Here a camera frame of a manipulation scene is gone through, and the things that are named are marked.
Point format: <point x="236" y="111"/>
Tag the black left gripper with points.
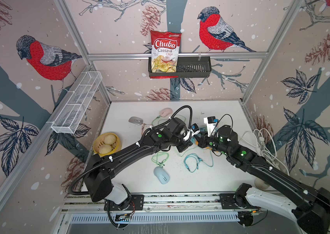
<point x="186" y="145"/>

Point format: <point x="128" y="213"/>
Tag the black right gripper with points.
<point x="202" y="140"/>

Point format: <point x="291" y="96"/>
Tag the light blue wireless mouse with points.
<point x="161" y="175"/>

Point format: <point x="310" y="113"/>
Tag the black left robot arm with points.
<point x="96" y="180"/>

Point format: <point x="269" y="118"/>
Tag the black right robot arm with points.
<point x="312" y="211"/>

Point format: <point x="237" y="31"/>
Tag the white steamed bun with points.
<point x="109" y="139"/>
<point x="105" y="149"/>

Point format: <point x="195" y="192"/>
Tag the yellow bamboo steamer basket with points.
<point x="99" y="141"/>

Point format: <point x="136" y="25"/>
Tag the Chuba cassava chips bag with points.
<point x="165" y="48"/>

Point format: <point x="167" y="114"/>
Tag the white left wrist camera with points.
<point x="192" y="131"/>

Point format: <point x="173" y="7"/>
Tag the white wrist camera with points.
<point x="210" y="123"/>
<point x="192" y="131"/>

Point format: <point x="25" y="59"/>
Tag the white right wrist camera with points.
<point x="210" y="123"/>

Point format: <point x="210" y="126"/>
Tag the pink wireless mouse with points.
<point x="165" y="112"/>

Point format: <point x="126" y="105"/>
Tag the silver wireless mouse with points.
<point x="136" y="120"/>

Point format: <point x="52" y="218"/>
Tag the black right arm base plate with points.
<point x="230" y="201"/>

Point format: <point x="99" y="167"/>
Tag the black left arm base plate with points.
<point x="133" y="202"/>

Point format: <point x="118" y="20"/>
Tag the black wire wall basket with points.
<point x="187" y="67"/>

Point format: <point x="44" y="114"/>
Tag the white wire wall shelf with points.
<point x="73" y="111"/>

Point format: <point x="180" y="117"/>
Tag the aluminium front rail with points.
<point x="176" y="208"/>

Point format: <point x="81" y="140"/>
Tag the aluminium frame corner post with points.
<point x="75" y="34"/>

